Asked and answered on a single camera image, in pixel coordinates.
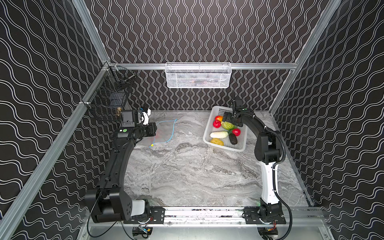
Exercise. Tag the aluminium frame corner post left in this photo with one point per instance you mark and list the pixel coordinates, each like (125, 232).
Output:
(91, 29)

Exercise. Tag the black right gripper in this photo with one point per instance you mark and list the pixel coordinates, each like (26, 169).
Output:
(235, 117)

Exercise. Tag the aluminium left side bar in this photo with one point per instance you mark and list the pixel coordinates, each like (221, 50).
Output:
(51, 151)

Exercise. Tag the white plastic perforated basket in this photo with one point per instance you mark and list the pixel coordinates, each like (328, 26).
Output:
(242, 138)

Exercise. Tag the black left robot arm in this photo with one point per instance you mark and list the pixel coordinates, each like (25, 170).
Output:
(108, 201)

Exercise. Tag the white mesh wall basket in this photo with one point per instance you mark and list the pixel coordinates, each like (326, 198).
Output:
(199, 78)

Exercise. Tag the aluminium frame corner post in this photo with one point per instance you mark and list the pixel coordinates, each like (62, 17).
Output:
(91, 29)
(314, 37)

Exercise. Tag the red toy pomegranate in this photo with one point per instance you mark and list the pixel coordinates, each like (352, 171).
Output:
(217, 124)

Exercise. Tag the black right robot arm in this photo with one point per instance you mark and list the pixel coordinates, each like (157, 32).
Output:
(270, 152)

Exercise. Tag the clear zip bag blue zipper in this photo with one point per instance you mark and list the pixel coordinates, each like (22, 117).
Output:
(165, 132)

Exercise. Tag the green toy cabbage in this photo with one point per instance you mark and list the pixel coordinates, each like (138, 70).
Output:
(227, 126)

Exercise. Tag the yellow toy potato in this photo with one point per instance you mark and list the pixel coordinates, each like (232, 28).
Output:
(217, 141)

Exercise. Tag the orange red toy peach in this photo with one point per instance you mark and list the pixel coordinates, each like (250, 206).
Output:
(219, 118)

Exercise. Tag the aluminium back horizontal bar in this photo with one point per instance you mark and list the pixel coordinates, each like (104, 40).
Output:
(233, 66)

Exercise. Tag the aluminium frame corner post right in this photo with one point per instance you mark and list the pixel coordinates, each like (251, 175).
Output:
(314, 37)

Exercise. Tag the pale green toy cucumber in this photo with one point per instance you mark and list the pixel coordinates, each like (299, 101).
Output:
(219, 135)

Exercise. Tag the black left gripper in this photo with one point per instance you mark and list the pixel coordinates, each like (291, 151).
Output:
(152, 129)

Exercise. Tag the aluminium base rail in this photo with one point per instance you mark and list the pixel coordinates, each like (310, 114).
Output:
(228, 217)

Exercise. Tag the dark green toy avocado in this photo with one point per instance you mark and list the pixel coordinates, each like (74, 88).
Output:
(233, 139)

